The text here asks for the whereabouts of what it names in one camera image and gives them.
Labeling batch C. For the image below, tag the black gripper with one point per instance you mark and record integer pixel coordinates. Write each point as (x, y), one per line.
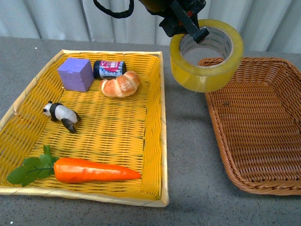
(185, 20)

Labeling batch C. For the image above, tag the small dark labelled jar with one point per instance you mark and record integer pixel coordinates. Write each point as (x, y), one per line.
(108, 69)

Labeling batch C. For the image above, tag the grey curtain backdrop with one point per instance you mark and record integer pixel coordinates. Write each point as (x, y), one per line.
(265, 25)

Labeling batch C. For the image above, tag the panda figurine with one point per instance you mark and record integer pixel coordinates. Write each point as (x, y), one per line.
(59, 112)

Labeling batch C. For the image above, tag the clear yellowish tape roll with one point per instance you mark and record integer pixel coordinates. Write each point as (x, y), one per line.
(222, 38)

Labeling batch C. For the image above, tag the toy croissant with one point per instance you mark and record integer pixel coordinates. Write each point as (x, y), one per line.
(123, 86)

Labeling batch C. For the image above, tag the yellow woven basket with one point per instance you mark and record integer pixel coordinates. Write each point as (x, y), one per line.
(129, 131)

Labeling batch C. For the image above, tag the purple foam cube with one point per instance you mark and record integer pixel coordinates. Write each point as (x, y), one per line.
(76, 74)

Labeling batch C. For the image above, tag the brown wicker basket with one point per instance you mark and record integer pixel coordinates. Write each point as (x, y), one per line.
(256, 119)

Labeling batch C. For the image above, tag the orange toy carrot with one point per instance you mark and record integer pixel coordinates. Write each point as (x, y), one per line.
(67, 170)

